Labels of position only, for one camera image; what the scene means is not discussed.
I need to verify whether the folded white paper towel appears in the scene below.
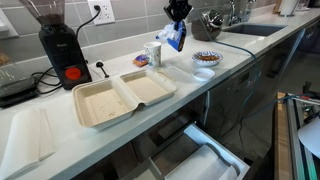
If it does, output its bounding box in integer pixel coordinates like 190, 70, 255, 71
0, 109, 56, 180

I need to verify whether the blue patterned paper bowl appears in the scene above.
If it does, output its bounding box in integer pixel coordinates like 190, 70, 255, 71
192, 51, 223, 66

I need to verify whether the black scale appliance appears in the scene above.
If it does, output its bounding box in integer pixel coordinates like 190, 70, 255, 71
0, 52, 37, 108

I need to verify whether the orange purple snack packet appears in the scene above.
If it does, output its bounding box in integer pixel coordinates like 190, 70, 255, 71
133, 54, 148, 67

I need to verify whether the black power cord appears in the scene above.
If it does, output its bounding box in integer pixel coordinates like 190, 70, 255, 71
30, 4, 102, 95

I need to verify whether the blue pretzel crisps packet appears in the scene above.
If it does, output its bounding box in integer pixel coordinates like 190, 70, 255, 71
156, 21, 186, 52

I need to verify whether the blue cable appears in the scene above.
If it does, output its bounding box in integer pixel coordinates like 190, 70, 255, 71
189, 6, 320, 134

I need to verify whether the white wall outlet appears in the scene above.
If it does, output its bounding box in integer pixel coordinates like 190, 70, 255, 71
87, 0, 115, 25

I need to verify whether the black coffee grinder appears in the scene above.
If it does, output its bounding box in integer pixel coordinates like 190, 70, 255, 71
19, 0, 92, 90

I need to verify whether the paper towel roll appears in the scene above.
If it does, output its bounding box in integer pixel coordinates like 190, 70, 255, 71
279, 0, 298, 16

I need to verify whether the patterned paper cup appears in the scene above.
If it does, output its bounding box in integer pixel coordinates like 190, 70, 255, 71
143, 42, 161, 67

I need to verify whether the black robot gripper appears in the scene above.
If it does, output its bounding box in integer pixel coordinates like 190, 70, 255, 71
164, 0, 192, 22

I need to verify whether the open white drawer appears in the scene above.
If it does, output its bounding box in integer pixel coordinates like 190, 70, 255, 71
122, 124, 249, 180

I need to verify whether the white plastic lid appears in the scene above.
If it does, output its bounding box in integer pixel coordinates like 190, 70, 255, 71
193, 68, 215, 81

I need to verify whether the sink faucet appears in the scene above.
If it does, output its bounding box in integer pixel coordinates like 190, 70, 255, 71
220, 0, 256, 27

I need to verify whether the beige foam clamshell container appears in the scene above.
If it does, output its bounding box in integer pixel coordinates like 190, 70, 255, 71
72, 70, 177, 129

